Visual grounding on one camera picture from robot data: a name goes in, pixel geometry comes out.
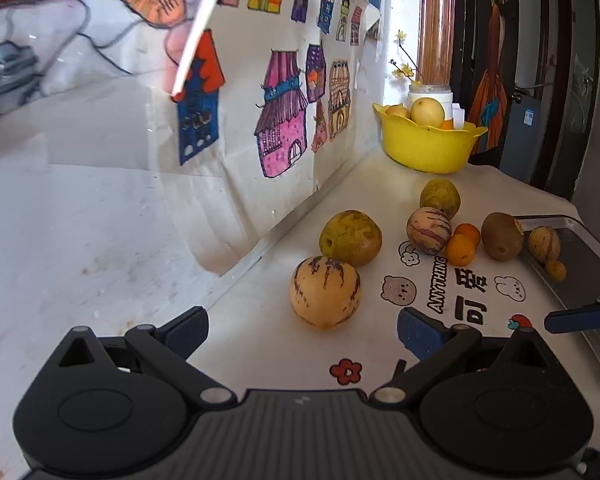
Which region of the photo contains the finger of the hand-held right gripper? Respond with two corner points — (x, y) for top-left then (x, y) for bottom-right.
(544, 272), (600, 335)

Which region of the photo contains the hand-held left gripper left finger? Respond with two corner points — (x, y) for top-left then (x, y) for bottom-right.
(40, 306), (238, 411)

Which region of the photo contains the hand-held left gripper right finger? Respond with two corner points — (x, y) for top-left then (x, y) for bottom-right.
(369, 306), (568, 409)

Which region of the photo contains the metal tray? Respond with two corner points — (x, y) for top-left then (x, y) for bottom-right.
(515, 215), (600, 388)

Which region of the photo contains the purple striped pepino melon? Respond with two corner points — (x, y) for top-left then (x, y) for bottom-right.
(406, 206), (453, 256)

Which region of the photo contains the large pale pepino melon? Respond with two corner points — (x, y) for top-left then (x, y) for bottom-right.
(288, 255), (362, 331)

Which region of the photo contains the brown kiwi with sticker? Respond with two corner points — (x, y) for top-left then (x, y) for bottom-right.
(481, 212), (526, 262)

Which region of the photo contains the small tan pepino melon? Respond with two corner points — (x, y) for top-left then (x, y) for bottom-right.
(527, 226), (562, 265)

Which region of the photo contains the small orange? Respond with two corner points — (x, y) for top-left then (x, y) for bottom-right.
(445, 233), (478, 267)
(454, 223), (481, 248)

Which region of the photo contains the round yellow-green fruit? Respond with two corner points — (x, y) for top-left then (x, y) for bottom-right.
(319, 210), (383, 268)

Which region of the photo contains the oval green fruit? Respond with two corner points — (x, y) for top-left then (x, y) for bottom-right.
(420, 178), (462, 220)

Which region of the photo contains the printed white tablecloth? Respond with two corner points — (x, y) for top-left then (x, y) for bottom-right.
(190, 150), (600, 461)

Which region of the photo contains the yellow plastic bowl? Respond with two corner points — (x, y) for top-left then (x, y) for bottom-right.
(372, 102), (488, 174)

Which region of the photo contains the grey blue panel with label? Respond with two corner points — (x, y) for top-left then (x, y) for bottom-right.
(500, 95), (543, 171)

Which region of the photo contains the large yellow pear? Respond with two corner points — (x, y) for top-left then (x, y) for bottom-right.
(411, 97), (446, 128)

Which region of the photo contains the house drawing poster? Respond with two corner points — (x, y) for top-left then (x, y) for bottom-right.
(95, 0), (383, 276)

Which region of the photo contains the orange dress painting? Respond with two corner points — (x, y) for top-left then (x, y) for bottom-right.
(462, 0), (518, 156)

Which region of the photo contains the copper coloured column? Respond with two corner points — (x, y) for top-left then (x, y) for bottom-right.
(419, 0), (456, 86)

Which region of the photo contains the dark wooden door frame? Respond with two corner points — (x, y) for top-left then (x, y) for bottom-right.
(545, 0), (600, 201)

